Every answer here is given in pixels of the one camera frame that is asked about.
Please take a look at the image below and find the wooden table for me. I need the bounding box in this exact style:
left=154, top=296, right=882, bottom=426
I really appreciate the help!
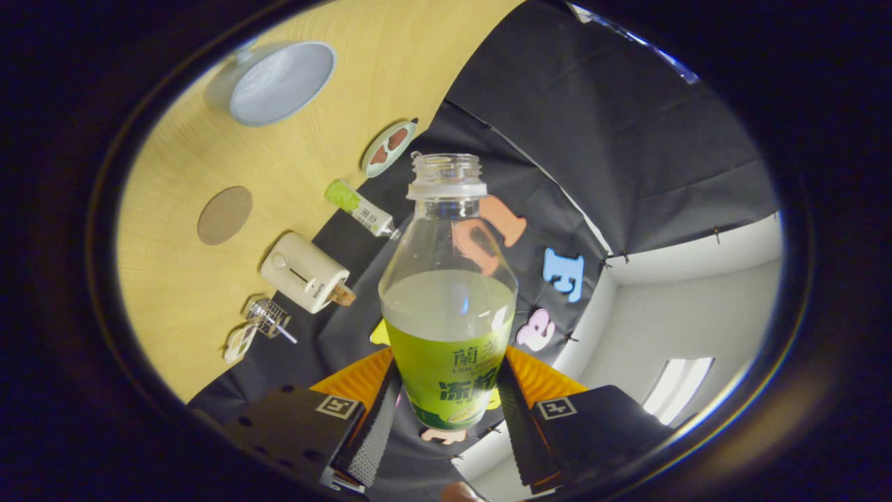
left=115, top=0, right=527, bottom=404

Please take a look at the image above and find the wire mesh holder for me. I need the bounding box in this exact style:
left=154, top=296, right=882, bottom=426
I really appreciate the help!
left=245, top=298, right=291, bottom=340

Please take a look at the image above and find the green label juice bottle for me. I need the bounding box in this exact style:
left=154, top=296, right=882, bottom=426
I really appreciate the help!
left=378, top=153, right=518, bottom=431

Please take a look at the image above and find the round brown coaster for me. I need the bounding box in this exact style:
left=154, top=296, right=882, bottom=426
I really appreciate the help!
left=197, top=185, right=254, bottom=246

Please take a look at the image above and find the white divided dish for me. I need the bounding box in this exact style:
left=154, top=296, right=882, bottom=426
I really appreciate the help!
left=224, top=323, right=259, bottom=365

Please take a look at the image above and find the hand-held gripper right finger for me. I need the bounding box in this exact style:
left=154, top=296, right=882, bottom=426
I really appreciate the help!
left=495, top=345, right=673, bottom=492

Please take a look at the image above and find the pale grey cup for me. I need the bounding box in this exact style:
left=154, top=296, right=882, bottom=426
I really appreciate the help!
left=204, top=40, right=337, bottom=128

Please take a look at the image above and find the capped green label bottle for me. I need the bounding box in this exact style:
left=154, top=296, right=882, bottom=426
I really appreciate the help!
left=325, top=179, right=398, bottom=239

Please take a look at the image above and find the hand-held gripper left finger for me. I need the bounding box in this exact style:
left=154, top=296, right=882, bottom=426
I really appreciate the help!
left=223, top=347, right=403, bottom=492

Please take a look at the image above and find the white toaster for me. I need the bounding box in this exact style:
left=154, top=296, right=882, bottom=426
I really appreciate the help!
left=260, top=232, right=351, bottom=314

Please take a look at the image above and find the ceiling light panel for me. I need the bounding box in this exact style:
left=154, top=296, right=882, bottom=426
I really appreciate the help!
left=641, top=358, right=715, bottom=426

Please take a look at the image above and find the purple striped straw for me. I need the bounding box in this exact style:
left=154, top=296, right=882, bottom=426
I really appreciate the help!
left=261, top=314, right=298, bottom=344

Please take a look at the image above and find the pale green plate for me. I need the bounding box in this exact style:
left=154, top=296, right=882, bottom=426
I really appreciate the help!
left=361, top=120, right=418, bottom=178

